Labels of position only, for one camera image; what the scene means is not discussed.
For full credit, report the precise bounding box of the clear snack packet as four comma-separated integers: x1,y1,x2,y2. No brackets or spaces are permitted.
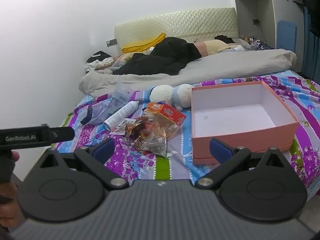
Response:
146,131,168,158

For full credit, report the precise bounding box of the orange snack packet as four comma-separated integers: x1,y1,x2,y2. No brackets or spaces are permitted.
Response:
145,102,187,133

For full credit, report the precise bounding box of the black coat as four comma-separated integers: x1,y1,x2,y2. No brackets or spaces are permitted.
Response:
302,0,320,39

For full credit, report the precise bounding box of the cream quilted headboard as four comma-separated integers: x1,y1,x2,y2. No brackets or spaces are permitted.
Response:
114,7,238,55

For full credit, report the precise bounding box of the black padded garment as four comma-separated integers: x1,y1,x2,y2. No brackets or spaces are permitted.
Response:
112,37,202,75

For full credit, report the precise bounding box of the white label snack packet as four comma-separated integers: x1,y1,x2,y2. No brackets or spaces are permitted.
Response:
110,118,134,135

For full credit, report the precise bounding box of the pile of clothes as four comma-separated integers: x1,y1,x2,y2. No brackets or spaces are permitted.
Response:
85,51,118,73

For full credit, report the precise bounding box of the person's left hand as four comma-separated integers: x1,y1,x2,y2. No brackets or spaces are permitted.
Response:
0,151,25,232

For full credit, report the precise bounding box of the blue panel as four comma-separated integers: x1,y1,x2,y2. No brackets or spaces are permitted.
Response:
277,20,298,51

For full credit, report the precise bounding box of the clear plastic bag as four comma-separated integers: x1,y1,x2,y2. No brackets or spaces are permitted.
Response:
80,81,133,125

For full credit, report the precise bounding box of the blue curtain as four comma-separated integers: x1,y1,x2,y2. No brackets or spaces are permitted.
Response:
301,6,320,80

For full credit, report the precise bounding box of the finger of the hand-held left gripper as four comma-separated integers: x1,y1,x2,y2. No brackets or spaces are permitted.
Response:
50,126,75,143

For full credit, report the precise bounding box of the red striped snack packet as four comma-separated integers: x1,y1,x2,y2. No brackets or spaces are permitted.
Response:
130,135,150,153

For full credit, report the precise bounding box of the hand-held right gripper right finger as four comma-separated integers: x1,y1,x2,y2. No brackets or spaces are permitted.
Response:
195,138,292,189

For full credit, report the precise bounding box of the pink cardboard box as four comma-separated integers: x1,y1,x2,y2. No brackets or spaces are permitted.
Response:
191,81,300,166

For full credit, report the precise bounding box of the white spray can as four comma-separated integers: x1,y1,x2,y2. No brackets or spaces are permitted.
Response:
104,101,140,131

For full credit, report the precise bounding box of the yellow blanket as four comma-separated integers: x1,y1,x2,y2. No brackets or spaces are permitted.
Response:
121,32,167,54

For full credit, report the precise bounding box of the grey quilt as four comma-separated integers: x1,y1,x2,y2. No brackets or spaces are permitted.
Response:
79,49,297,98

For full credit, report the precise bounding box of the row of small bottles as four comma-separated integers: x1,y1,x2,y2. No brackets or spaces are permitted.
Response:
244,34,262,43

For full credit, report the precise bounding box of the reddish brown foil snack packet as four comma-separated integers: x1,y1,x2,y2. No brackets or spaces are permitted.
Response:
125,119,153,140

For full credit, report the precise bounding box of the floral striped bedsheet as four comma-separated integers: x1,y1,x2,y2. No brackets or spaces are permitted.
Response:
59,70,320,203

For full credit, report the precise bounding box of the white and blue plush toy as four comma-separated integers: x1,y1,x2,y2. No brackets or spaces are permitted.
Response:
149,84,194,110

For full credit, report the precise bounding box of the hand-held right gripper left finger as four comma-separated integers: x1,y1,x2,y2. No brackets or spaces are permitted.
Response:
32,138,129,189

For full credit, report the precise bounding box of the small black garment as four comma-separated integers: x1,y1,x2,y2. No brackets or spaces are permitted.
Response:
214,35,237,44

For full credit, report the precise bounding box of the beige pillow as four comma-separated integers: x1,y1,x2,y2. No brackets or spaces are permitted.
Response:
195,39,230,55

